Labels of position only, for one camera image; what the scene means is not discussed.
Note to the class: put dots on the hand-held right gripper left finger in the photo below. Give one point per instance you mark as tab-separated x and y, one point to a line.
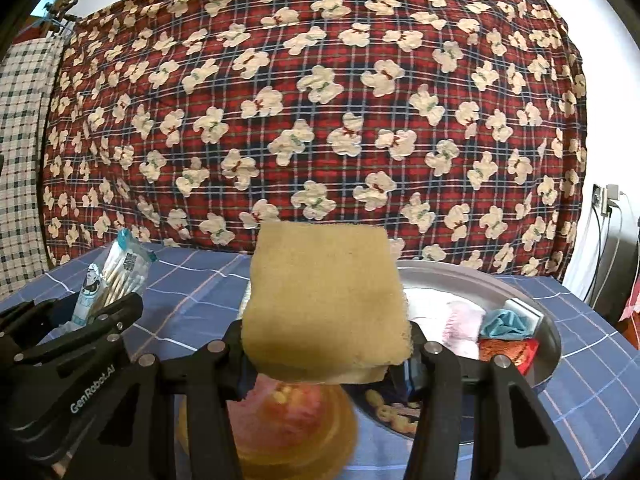
225	362

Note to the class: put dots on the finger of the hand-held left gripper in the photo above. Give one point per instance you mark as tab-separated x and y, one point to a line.
25	320
95	322

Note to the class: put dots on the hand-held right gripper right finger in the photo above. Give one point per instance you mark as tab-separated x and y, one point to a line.
412	377

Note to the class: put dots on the cotton swab pack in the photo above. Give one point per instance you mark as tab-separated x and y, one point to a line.
120	270

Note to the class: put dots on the pink fluffy puff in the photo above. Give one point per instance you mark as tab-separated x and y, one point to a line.
462	331

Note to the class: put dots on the red embroidered pouch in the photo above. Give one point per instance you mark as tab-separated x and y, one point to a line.
505	352

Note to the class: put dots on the teal cloth scrunchie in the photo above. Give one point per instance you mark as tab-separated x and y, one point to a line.
502	325

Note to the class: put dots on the round metal tin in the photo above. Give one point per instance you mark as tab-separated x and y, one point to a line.
450	275

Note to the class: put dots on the tan sponge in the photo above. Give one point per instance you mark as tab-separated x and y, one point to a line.
325	300

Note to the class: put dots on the white sponge with black layer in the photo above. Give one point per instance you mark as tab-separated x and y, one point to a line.
521	305

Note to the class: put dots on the blue plaid tablecloth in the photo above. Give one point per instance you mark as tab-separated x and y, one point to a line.
190	300

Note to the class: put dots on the beige checked cloth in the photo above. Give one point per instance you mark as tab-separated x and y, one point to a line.
25	160

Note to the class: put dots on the pink patchwork cloth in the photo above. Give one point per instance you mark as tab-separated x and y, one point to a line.
632	306

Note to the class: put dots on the red plaid bear-print blanket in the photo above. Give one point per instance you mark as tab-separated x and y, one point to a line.
300	110

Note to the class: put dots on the white charger plug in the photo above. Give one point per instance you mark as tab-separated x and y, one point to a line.
613	200

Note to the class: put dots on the wooden coat rack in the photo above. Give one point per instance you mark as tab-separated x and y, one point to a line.
62	10

